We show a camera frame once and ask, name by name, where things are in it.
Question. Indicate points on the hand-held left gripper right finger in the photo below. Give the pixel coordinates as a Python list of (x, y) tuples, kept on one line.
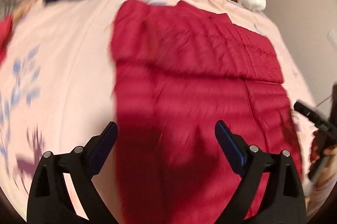
[(229, 145)]

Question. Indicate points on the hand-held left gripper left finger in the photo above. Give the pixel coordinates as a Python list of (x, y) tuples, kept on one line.
[(105, 139)]

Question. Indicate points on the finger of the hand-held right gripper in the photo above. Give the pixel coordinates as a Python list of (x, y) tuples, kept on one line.
[(310, 116)]

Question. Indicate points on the dark red down jacket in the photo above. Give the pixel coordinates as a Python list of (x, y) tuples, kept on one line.
[(184, 81)]

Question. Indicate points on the person's right forearm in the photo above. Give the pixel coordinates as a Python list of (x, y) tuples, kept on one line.
[(323, 187)]

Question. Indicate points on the person's right hand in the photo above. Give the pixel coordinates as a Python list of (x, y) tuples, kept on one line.
[(331, 155)]

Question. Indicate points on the pink printed duvet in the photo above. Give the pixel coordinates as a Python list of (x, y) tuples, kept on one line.
[(65, 55)]

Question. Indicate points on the bright red down jacket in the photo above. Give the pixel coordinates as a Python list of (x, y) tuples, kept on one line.
[(5, 34)]

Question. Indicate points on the tan cloth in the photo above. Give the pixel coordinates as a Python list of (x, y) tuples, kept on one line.
[(23, 9)]

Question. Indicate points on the white wall outlet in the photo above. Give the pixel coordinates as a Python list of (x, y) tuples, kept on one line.
[(332, 36)]

